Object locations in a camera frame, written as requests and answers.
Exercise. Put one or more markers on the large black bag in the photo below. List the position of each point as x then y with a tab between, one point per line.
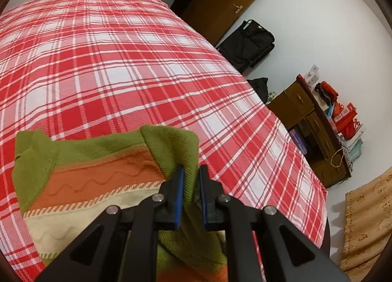
245	46

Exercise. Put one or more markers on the green striped knit sweater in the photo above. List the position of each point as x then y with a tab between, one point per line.
101	171

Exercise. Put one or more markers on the red gift bags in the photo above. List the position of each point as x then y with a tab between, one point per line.
346	119

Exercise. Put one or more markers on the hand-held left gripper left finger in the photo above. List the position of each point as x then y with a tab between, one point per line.
179	196

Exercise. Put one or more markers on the brown wooden door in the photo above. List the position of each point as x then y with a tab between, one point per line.
220	3

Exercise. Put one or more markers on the purple books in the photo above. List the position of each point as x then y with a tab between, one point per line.
298	141

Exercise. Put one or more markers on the teal box stack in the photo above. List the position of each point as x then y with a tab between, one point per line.
356	151

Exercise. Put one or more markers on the brown wooden cabinet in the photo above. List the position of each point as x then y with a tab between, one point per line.
318	129

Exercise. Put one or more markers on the red cloth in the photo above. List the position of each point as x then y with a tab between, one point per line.
327	92

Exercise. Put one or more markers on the white boxes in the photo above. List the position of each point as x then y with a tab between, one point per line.
313	76

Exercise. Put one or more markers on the beige patterned cloth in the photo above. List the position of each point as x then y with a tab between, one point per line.
367	223

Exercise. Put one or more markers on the red plaid blanket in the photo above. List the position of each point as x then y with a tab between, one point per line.
122	70

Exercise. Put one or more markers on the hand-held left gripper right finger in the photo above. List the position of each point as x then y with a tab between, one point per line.
204	199

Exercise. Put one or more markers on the small black bag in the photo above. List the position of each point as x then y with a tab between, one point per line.
258	89

